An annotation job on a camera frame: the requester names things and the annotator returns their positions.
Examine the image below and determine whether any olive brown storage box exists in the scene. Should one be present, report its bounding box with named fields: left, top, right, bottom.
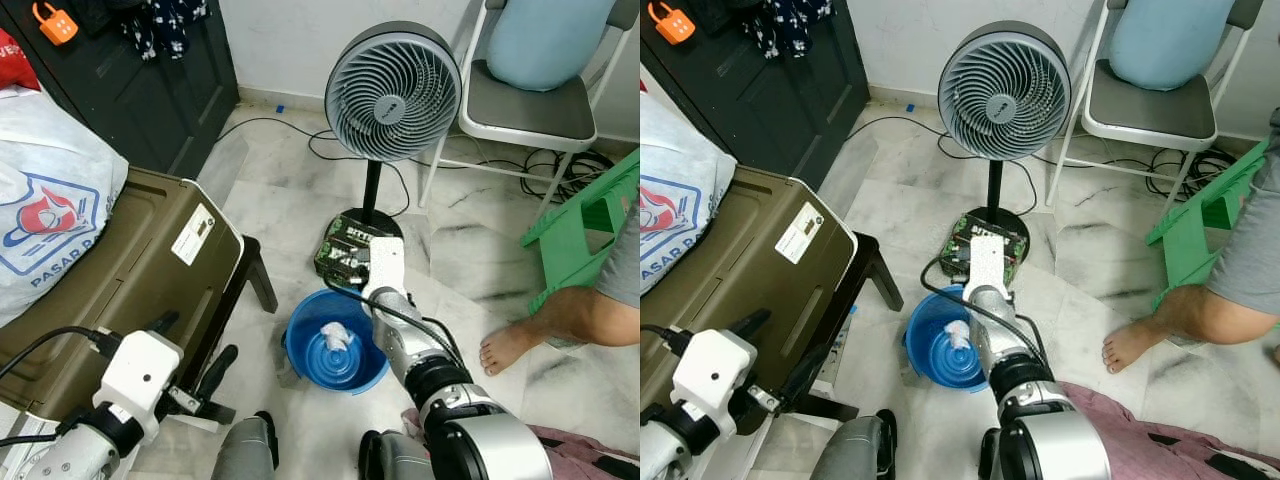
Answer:
left=0, top=165, right=246, bottom=421
left=640, top=165, right=859, bottom=411

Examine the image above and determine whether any blue plastic bucket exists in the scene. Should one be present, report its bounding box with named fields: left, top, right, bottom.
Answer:
left=284, top=288, right=391, bottom=394
left=905, top=285, right=1001, bottom=393

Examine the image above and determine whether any black stand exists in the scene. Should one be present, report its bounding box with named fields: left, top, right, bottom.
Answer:
left=180, top=235, right=280, bottom=426
left=800, top=232, right=904, bottom=421

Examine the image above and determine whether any white printed plastic bag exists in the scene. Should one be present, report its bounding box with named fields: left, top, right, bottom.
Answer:
left=640, top=65, right=736, bottom=296
left=0, top=85, right=131, bottom=329

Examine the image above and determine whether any green printed carton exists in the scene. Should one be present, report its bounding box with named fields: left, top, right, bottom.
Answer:
left=938, top=212, right=1029, bottom=282
left=314, top=212, right=386, bottom=282

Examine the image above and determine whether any person's bare leg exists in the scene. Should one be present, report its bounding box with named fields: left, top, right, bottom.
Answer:
left=480, top=205, right=641, bottom=377
left=1102, top=105, right=1280, bottom=376

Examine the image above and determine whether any silver right robot leg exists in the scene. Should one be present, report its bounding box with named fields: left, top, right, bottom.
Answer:
left=358, top=428, right=431, bottom=480
left=978, top=428, right=1005, bottom=480

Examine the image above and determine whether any green plastic stool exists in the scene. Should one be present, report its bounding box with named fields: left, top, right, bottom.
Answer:
left=1145, top=135, right=1280, bottom=311
left=520, top=150, right=641, bottom=316

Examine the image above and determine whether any dark wardrobe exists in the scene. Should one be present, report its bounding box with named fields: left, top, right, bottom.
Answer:
left=640, top=0, right=871, bottom=191
left=0, top=0, right=241, bottom=181

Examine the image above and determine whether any dark floral garment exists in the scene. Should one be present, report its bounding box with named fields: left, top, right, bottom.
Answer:
left=740, top=0, right=831, bottom=59
left=120, top=0, right=211, bottom=63

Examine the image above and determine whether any red bag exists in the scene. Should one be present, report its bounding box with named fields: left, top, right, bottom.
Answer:
left=0, top=28, right=41, bottom=93

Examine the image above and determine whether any orange padlock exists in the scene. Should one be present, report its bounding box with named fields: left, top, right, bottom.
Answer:
left=32, top=2, right=79, bottom=46
left=648, top=2, right=696, bottom=46

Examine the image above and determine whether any white grey folding chair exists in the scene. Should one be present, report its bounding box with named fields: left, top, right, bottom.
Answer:
left=1055, top=0, right=1266, bottom=216
left=418, top=0, right=641, bottom=211

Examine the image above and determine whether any grey standing fan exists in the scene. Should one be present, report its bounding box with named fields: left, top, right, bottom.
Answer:
left=325, top=20, right=465, bottom=246
left=937, top=20, right=1074, bottom=251

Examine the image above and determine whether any light blue cushion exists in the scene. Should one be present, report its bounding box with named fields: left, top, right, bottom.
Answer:
left=486, top=0, right=619, bottom=93
left=1108, top=0, right=1239, bottom=93

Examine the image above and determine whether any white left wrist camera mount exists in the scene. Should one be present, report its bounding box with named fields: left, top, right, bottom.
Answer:
left=670, top=328, right=758, bottom=421
left=98, top=330, right=184, bottom=421

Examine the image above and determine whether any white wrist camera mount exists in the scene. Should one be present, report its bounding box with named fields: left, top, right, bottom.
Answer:
left=670, top=328, right=758, bottom=421
left=98, top=330, right=184, bottom=421
left=963, top=235, right=1013, bottom=294
left=360, top=235, right=407, bottom=299

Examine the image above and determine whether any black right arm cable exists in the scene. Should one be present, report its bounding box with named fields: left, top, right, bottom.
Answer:
left=918, top=255, right=1051, bottom=366
left=320, top=283, right=466, bottom=366

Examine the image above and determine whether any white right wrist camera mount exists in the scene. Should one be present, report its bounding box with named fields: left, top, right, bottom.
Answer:
left=360, top=235, right=407, bottom=299
left=963, top=235, right=1013, bottom=294

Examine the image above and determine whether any black fan power cable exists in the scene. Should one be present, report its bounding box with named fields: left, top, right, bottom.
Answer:
left=213, top=115, right=413, bottom=219
left=845, top=113, right=1041, bottom=216

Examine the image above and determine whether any black tangled floor cable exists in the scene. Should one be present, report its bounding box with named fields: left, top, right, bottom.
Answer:
left=470, top=148, right=613, bottom=206
left=1105, top=145, right=1239, bottom=203

